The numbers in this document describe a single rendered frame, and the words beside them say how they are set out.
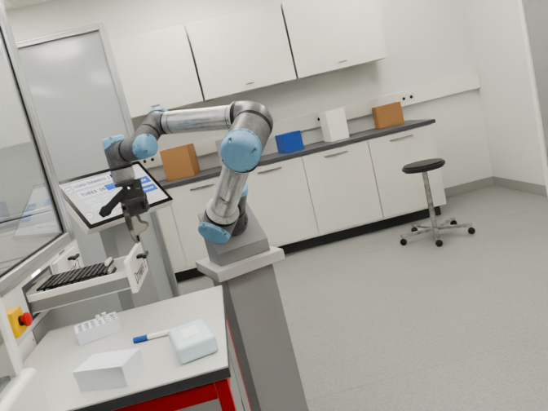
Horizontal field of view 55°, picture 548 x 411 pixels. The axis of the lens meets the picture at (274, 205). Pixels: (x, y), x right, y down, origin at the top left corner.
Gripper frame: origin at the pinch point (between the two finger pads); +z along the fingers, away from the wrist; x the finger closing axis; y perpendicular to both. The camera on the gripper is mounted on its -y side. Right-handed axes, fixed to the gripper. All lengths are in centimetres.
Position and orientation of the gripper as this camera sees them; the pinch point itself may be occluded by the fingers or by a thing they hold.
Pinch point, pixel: (134, 239)
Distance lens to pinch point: 188.1
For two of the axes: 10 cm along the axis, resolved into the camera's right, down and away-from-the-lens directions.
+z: 2.3, 9.6, 1.6
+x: -1.1, -1.4, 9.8
